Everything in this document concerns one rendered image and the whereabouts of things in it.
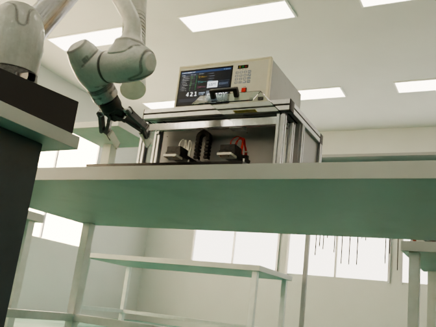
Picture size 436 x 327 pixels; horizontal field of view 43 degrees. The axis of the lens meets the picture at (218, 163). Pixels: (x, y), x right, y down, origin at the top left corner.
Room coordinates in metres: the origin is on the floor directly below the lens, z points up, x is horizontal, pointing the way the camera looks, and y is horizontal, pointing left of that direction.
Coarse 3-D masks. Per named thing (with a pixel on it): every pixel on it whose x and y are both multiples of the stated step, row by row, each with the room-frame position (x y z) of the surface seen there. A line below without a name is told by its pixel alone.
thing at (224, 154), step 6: (228, 144) 2.00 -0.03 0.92; (234, 144) 1.99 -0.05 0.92; (222, 150) 2.01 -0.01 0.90; (228, 150) 2.00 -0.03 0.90; (234, 150) 1.98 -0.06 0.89; (240, 150) 2.03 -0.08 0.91; (222, 156) 2.01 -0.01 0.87; (228, 156) 2.00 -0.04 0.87; (234, 156) 2.00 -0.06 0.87; (240, 156) 2.03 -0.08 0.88; (246, 162) 2.09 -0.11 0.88
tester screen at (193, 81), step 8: (184, 72) 2.22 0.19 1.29; (192, 72) 2.20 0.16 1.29; (200, 72) 2.18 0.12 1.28; (208, 72) 2.16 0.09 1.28; (216, 72) 2.14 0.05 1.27; (224, 72) 2.12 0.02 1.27; (184, 80) 2.21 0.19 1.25; (192, 80) 2.19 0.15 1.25; (200, 80) 2.17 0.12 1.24; (208, 80) 2.16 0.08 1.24; (184, 88) 2.21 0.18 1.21; (192, 88) 2.19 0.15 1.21; (200, 88) 2.17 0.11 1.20; (208, 88) 2.15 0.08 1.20; (216, 88) 2.13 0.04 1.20; (184, 96) 2.21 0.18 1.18
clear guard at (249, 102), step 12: (204, 96) 1.88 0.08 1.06; (228, 96) 1.82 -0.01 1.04; (240, 96) 1.79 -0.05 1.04; (252, 96) 1.76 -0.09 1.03; (264, 96) 1.82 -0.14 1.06; (216, 108) 2.00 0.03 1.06; (228, 108) 1.99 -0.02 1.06; (240, 108) 1.97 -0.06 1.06; (252, 108) 1.96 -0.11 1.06; (264, 108) 1.94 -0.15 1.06; (276, 108) 1.93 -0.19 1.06
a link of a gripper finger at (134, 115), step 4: (128, 112) 1.73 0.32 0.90; (132, 112) 1.75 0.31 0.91; (128, 116) 1.75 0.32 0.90; (132, 116) 1.74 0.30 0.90; (136, 116) 1.75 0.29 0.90; (132, 120) 1.76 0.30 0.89; (136, 120) 1.75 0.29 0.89; (140, 120) 1.76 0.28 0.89; (140, 124) 1.76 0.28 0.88; (144, 124) 1.77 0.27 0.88; (144, 128) 1.77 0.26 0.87
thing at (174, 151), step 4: (168, 148) 2.13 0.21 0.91; (172, 148) 2.12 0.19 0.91; (176, 148) 2.11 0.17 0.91; (180, 148) 2.10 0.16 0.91; (168, 152) 2.12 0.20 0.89; (172, 152) 2.12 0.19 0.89; (176, 152) 2.11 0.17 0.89; (180, 152) 2.10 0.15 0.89; (184, 152) 2.13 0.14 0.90; (164, 156) 2.11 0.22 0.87; (168, 156) 2.10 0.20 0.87; (172, 156) 2.10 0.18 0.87; (176, 156) 2.09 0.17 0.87; (180, 156) 2.11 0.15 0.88; (184, 156) 2.13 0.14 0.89; (188, 156) 2.16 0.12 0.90; (176, 160) 2.19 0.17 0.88; (180, 160) 2.18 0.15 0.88; (184, 160) 2.17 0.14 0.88; (192, 160) 2.19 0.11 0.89
